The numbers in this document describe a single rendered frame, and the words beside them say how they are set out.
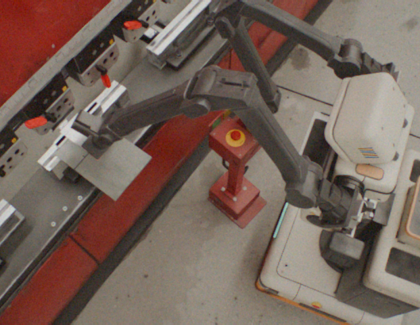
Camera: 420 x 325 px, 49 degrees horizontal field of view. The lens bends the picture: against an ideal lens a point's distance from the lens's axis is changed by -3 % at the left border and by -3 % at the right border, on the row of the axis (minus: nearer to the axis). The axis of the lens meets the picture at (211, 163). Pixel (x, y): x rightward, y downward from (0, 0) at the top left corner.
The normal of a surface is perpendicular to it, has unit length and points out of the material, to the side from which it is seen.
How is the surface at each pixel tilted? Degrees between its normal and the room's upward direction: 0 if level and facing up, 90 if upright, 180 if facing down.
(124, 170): 0
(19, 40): 90
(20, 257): 0
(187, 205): 0
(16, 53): 90
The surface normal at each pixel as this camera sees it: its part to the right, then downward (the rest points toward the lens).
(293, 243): 0.00, -0.40
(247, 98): 0.80, -0.04
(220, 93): -0.17, -0.54
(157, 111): -0.35, 0.79
